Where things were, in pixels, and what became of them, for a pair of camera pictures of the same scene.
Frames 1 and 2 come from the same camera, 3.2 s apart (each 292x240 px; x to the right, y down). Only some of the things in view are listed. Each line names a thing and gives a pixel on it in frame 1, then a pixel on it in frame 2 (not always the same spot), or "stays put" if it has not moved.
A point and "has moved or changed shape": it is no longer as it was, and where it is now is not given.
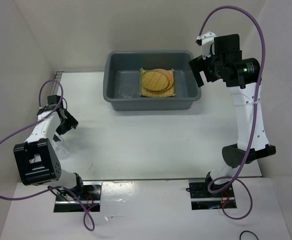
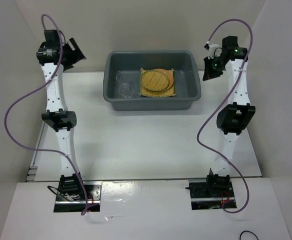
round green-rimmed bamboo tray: [155, 80] stays put
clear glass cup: [59, 148] has moved or changed shape
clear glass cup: [126, 91] stays put
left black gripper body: [66, 124] → [72, 56]
